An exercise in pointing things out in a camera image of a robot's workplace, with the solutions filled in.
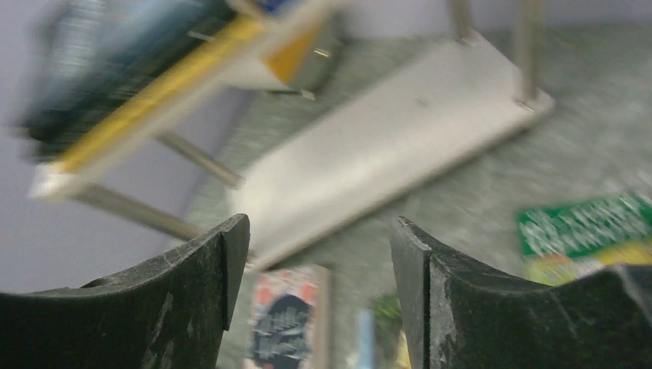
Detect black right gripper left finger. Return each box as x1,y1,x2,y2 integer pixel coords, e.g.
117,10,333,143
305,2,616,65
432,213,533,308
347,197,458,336
1,214,250,368

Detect blue Nineteen Eighty-Four book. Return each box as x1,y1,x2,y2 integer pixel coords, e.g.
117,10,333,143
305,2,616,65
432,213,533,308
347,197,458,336
17,1,236,137

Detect dark green garden book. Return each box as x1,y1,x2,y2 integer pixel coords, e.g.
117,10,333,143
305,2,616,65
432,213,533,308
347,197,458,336
371,294,411,369

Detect yellow Little Prince book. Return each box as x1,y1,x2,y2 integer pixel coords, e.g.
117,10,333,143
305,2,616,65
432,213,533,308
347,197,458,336
48,15,324,174

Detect white two-tier shelf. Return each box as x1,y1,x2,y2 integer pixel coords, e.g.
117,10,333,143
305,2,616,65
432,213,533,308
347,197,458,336
30,1,554,271

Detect floral Little Women book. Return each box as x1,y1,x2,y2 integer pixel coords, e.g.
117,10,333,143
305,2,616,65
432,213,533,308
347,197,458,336
243,264,331,369

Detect green 104-storey treehouse book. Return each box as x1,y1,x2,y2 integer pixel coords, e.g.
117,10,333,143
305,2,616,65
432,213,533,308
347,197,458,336
516,191,651,286

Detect black Moon and Sixpence book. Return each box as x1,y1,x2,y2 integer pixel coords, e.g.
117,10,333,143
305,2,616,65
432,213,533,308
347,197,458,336
25,11,235,163

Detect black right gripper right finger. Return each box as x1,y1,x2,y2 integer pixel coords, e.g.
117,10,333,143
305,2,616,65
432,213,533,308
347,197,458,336
390,217,651,368

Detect light blue glue stick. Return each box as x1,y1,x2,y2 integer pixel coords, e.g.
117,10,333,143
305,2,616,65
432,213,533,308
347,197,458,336
356,307,375,369

